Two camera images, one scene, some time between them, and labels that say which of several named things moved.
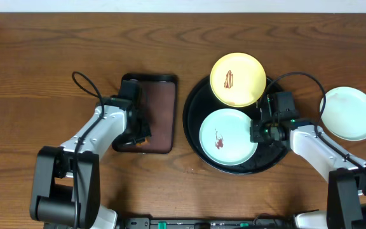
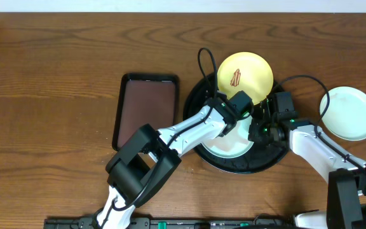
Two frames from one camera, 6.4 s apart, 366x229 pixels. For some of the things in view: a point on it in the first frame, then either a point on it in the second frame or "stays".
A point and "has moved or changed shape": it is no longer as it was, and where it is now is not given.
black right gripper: x=256 y=137 stays
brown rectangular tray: x=160 y=93 stays
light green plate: x=349 y=114 stays
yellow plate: x=237 y=79 has moved or changed shape
